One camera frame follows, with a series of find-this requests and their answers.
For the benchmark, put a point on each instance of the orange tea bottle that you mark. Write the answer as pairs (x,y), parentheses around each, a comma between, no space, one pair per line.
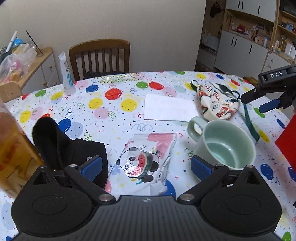
(19,157)

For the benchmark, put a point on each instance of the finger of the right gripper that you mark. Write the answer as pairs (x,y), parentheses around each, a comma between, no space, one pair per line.
(273,104)
(253,94)

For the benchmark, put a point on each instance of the clear bag of snacks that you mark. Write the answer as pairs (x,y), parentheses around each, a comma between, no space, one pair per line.
(17,64)

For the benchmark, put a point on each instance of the christmas print fabric bag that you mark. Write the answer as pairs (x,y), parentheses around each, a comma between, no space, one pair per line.
(217,101)

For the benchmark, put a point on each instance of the pale green ceramic mug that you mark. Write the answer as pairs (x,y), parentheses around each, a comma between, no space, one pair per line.
(220,141)

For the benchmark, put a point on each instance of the white tube of cream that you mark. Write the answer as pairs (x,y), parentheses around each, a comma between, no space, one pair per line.
(68,82)

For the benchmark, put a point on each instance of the red white cardboard box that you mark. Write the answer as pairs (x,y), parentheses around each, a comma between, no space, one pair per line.
(287,142)

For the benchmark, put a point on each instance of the white paper napkin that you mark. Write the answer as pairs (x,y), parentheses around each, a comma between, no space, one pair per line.
(164,108)

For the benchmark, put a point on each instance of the panda print packet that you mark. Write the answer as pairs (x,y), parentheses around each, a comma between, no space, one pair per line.
(142,166)

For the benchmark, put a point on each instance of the white wall cabinets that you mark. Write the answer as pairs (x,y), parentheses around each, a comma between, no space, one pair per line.
(246,38)

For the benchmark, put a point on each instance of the brown wooden chair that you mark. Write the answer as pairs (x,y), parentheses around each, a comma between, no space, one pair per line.
(100,57)

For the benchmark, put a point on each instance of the black drawstring pouch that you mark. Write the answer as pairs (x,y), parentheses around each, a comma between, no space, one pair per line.
(59,151)

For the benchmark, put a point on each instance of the wooden side cabinet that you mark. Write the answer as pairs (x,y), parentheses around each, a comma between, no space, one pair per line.
(42,74)

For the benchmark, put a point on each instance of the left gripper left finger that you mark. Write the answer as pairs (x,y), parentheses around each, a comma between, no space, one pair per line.
(82,176)

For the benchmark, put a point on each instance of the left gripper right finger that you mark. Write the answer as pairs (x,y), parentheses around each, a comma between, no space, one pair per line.
(209,175)

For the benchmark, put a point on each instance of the balloon print tablecloth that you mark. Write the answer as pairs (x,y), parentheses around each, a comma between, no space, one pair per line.
(110,110)

